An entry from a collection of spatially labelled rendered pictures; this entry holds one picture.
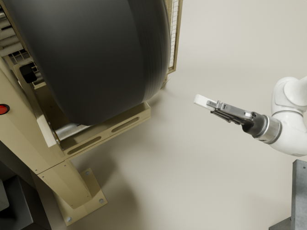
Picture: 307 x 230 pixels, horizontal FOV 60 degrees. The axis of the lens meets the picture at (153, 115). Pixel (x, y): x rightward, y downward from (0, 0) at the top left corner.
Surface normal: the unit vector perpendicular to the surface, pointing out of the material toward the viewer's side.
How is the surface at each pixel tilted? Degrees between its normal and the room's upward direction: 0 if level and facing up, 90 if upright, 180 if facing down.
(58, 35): 58
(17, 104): 90
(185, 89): 0
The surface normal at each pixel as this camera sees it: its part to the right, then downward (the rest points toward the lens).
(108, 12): 0.43, 0.28
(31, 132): 0.52, 0.72
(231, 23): 0.00, -0.54
